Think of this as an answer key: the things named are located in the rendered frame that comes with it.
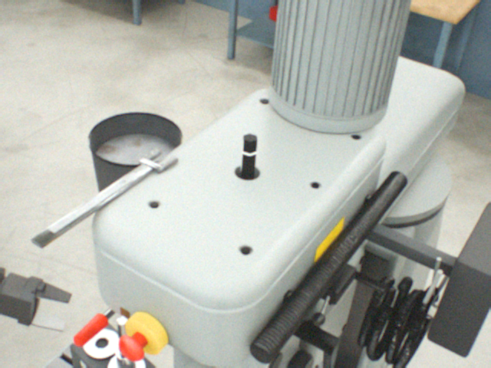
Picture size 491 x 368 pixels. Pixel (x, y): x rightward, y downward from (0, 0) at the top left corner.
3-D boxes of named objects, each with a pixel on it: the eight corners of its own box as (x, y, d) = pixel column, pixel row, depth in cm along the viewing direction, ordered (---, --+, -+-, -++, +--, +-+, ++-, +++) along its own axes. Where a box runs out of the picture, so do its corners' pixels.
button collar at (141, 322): (159, 363, 83) (158, 334, 79) (125, 341, 85) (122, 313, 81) (169, 353, 84) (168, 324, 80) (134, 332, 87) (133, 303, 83)
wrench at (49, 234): (47, 253, 75) (46, 248, 75) (25, 239, 77) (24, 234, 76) (178, 161, 91) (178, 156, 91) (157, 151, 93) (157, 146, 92)
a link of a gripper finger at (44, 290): (67, 307, 115) (34, 296, 114) (73, 293, 117) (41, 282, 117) (67, 302, 114) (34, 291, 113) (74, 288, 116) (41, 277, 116)
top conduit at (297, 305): (270, 369, 78) (273, 353, 76) (242, 353, 80) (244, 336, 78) (405, 190, 109) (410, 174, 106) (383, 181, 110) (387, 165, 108)
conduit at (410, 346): (393, 398, 125) (418, 332, 112) (322, 359, 132) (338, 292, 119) (426, 338, 138) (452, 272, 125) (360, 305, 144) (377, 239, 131)
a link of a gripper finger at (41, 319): (67, 319, 124) (37, 309, 124) (61, 332, 122) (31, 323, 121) (66, 323, 125) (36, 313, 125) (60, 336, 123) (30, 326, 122)
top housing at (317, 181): (231, 391, 80) (238, 309, 70) (81, 299, 91) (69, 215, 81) (379, 204, 112) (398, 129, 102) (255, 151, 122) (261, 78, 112)
